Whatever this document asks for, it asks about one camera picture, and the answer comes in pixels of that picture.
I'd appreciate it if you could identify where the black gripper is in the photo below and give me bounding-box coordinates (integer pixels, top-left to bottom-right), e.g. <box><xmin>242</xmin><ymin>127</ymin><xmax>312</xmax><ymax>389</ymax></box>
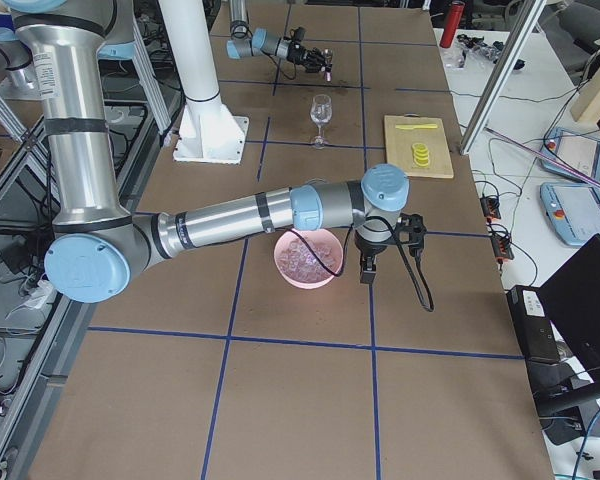
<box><xmin>294</xmin><ymin>46</ymin><xmax>324</xmax><ymax>74</ymax></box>
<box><xmin>354</xmin><ymin>237</ymin><xmax>380</xmax><ymax>285</ymax></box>

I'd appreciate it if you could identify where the steel cocktail jigger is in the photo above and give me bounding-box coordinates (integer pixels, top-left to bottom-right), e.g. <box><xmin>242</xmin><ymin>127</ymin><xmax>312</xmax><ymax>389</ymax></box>
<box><xmin>322</xmin><ymin>49</ymin><xmax>333</xmax><ymax>82</ymax></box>

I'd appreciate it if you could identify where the clear wine glass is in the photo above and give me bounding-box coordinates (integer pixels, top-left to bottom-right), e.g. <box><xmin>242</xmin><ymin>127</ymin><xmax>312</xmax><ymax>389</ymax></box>
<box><xmin>310</xmin><ymin>94</ymin><xmax>332</xmax><ymax>149</ymax></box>

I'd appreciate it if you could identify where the clear ice cubes pile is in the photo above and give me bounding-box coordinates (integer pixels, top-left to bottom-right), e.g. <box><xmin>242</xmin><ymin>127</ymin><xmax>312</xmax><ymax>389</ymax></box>
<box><xmin>278</xmin><ymin>234</ymin><xmax>341</xmax><ymax>282</ymax></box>

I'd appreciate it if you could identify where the pink bowl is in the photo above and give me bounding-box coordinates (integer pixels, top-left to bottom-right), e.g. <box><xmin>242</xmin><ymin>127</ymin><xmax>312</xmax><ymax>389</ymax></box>
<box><xmin>273</xmin><ymin>229</ymin><xmax>345</xmax><ymax>290</ymax></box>

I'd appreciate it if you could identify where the yellow plastic knife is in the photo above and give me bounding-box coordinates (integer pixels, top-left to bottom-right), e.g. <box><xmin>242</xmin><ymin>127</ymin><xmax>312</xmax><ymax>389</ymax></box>
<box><xmin>394</xmin><ymin>123</ymin><xmax>439</xmax><ymax>131</ymax></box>

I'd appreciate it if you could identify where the bamboo cutting board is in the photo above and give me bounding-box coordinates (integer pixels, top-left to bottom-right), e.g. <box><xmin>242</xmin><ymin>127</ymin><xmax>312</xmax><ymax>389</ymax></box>
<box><xmin>384</xmin><ymin>115</ymin><xmax>454</xmax><ymax>179</ymax></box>

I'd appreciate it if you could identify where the red cylindrical bottle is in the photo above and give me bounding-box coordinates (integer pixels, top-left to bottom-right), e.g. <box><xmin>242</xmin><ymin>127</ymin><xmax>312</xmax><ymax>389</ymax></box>
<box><xmin>439</xmin><ymin>0</ymin><xmax>465</xmax><ymax>49</ymax></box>

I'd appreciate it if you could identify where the black box device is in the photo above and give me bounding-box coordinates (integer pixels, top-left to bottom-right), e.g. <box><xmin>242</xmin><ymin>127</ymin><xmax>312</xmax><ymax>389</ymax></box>
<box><xmin>506</xmin><ymin>285</ymin><xmax>560</xmax><ymax>365</ymax></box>

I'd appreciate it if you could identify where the blue teach pendant near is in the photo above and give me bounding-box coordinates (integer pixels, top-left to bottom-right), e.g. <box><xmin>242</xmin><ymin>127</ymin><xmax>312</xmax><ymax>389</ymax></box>
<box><xmin>540</xmin><ymin>182</ymin><xmax>600</xmax><ymax>247</ymax></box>

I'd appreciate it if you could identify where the blue teach pendant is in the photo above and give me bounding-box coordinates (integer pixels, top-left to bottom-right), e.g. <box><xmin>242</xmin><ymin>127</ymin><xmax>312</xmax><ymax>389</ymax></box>
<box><xmin>539</xmin><ymin>127</ymin><xmax>600</xmax><ymax>181</ymax></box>
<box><xmin>540</xmin><ymin>182</ymin><xmax>600</xmax><ymax>247</ymax></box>

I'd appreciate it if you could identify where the black laptop computer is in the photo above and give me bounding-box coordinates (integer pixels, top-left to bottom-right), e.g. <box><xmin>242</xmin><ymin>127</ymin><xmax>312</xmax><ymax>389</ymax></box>
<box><xmin>535</xmin><ymin>232</ymin><xmax>600</xmax><ymax>374</ymax></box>

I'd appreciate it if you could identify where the blue teach pendant far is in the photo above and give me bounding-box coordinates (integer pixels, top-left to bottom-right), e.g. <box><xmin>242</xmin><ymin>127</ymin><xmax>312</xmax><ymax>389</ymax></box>
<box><xmin>539</xmin><ymin>127</ymin><xmax>600</xmax><ymax>181</ymax></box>

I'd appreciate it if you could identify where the metal rod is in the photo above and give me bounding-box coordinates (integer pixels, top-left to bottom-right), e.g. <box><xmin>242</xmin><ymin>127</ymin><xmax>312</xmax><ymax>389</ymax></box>
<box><xmin>484</xmin><ymin>127</ymin><xmax>600</xmax><ymax>189</ymax></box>

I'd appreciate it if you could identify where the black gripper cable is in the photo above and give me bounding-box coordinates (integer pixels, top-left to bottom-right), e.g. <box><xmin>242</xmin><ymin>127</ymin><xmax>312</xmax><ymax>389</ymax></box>
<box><xmin>285</xmin><ymin>217</ymin><xmax>437</xmax><ymax>314</ymax></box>
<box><xmin>267</xmin><ymin>52</ymin><xmax>306</xmax><ymax>81</ymax></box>

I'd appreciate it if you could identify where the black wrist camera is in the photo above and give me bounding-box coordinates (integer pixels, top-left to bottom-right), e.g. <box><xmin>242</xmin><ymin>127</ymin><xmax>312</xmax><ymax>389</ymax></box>
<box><xmin>290</xmin><ymin>27</ymin><xmax>306</xmax><ymax>43</ymax></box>
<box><xmin>396</xmin><ymin>213</ymin><xmax>427</xmax><ymax>257</ymax></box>

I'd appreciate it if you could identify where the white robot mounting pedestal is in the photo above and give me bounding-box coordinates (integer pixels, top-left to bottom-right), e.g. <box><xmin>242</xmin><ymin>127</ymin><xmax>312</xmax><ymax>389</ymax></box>
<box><xmin>159</xmin><ymin>0</ymin><xmax>249</xmax><ymax>165</ymax></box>

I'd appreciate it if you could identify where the aluminium frame post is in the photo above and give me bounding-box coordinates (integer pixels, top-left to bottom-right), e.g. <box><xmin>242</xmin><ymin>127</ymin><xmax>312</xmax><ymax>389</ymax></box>
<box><xmin>459</xmin><ymin>0</ymin><xmax>546</xmax><ymax>155</ymax></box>

